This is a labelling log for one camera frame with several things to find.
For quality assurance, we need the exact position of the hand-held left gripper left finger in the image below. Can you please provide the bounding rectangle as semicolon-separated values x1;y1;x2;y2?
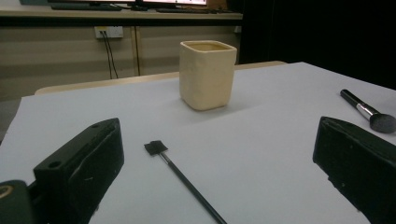
33;117;125;224

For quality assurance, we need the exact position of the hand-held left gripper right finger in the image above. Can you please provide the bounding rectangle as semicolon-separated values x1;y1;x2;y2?
312;116;396;224

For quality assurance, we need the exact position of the black round makeup brush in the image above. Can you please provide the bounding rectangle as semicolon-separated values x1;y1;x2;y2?
339;89;396;134

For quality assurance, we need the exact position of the thin black brush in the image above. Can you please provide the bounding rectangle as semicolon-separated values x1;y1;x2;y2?
143;140;228;224

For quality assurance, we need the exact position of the cream square cup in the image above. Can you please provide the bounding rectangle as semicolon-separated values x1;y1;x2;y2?
178;39;238;112

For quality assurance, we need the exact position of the wooden table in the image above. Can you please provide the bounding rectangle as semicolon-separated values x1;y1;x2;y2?
34;60;288;96

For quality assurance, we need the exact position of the white table sheet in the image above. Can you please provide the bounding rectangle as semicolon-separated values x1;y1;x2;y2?
0;61;396;224

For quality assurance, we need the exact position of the black curtain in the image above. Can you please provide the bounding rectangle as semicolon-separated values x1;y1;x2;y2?
238;0;396;91

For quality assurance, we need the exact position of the black keyboard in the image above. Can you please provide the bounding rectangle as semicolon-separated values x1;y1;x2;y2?
155;7;217;15
50;3;123;12

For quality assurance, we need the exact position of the bright screen monitor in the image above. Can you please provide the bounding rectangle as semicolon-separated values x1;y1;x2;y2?
141;0;208;7

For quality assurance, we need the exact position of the black wall cable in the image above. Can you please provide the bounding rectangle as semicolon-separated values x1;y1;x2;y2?
104;30;120;79
100;30;114;80

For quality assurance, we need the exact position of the white wall socket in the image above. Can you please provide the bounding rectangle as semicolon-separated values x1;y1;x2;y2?
93;25;124;39

